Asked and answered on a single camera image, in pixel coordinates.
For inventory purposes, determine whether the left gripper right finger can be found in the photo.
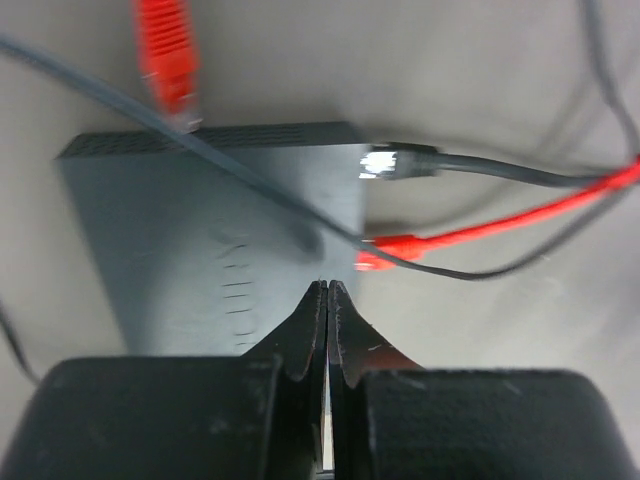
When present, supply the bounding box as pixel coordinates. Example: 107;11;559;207
328;281;423;389

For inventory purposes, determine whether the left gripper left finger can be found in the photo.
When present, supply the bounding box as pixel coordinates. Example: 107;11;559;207
243;281;328;382

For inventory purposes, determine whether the black network switch box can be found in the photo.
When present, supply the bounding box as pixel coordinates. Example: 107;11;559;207
57;131;357;356

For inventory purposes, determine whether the black ethernet cable long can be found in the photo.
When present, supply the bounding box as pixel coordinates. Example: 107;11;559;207
359;142;615;188

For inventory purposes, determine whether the red ethernet cable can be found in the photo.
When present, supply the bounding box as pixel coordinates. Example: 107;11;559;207
132;0;640;274

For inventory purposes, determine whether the thin black power cord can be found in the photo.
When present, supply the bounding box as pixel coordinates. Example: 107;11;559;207
0;0;640;386

